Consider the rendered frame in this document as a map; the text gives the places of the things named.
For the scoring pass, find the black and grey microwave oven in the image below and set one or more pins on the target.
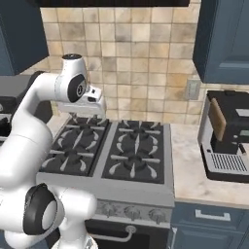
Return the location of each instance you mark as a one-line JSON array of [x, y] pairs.
[[9, 89]]

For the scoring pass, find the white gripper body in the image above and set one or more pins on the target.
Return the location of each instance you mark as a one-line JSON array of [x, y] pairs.
[[82, 108]]

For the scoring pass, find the grey wall socket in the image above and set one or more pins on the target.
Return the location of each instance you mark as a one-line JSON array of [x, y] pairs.
[[193, 89]]

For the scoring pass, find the black and silver coffee machine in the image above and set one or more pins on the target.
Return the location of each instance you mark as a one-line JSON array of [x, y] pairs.
[[227, 149]]

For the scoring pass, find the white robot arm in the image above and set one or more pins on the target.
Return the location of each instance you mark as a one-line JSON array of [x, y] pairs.
[[27, 152]]

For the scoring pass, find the steel stove with black hob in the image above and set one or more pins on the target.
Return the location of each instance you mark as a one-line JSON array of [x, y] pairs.
[[136, 191]]

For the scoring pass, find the black oven door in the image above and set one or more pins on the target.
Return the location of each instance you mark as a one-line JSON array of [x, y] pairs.
[[152, 238]]

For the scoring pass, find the blue drawer front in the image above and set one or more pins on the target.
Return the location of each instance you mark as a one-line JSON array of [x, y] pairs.
[[184, 215]]

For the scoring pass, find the steel stove knob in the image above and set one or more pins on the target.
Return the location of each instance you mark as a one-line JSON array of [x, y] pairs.
[[108, 209], [132, 212], [157, 215]]

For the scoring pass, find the blue cupboard door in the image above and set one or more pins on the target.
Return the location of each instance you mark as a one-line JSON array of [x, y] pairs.
[[201, 240]]

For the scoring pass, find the blue wall cupboard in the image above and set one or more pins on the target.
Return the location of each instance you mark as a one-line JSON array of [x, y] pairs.
[[17, 35], [223, 39]]

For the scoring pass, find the black range hood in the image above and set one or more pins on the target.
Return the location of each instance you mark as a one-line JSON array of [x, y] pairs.
[[113, 3]]

